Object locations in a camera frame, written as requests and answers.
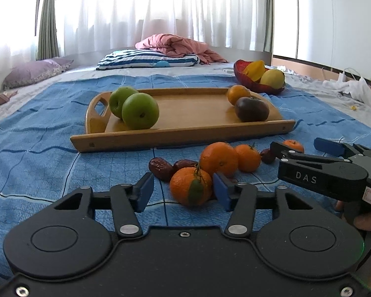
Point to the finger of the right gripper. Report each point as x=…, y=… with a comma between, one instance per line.
x=282, y=151
x=336, y=149

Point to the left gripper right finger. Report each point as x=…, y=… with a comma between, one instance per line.
x=240, y=200

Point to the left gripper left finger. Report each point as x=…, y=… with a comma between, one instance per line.
x=128, y=199

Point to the small mandarin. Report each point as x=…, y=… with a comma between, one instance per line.
x=295, y=145

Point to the red jujube date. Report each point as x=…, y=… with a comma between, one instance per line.
x=267, y=156
x=161, y=169
x=184, y=163

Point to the medium mandarin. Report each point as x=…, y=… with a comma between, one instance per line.
x=249, y=158

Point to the large orange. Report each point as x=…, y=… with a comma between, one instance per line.
x=219, y=157

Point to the leafy mandarin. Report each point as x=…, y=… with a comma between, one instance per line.
x=191, y=186

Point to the grey bed sheet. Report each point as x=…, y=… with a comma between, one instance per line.
x=24, y=102

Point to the dark purple round fruit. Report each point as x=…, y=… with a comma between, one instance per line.
x=250, y=109

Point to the white crumpled cloth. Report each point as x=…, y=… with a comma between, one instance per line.
x=357, y=89

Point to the yellow mango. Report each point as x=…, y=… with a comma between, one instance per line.
x=273, y=78

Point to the yellow-orange citrus on tray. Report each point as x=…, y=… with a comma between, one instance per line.
x=236, y=92

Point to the front green apple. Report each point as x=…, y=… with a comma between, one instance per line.
x=140, y=111

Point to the green apple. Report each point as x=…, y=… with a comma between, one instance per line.
x=140, y=111
x=117, y=99

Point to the red glass fruit bowl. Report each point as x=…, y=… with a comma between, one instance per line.
x=256, y=87

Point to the wooden serving tray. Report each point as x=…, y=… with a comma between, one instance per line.
x=187, y=116

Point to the rear green apple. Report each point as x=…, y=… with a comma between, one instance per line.
x=117, y=99

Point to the right green drape curtain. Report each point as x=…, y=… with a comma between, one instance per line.
x=269, y=15

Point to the green drape curtain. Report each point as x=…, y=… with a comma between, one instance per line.
x=269, y=15
x=45, y=29

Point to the blue white striped pillow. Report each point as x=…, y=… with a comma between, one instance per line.
x=144, y=59

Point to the white sheer curtain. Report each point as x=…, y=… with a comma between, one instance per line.
x=85, y=26

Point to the pink crumpled quilt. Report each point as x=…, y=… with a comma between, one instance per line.
x=177, y=46

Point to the purple pillow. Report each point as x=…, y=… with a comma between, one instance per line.
x=34, y=72

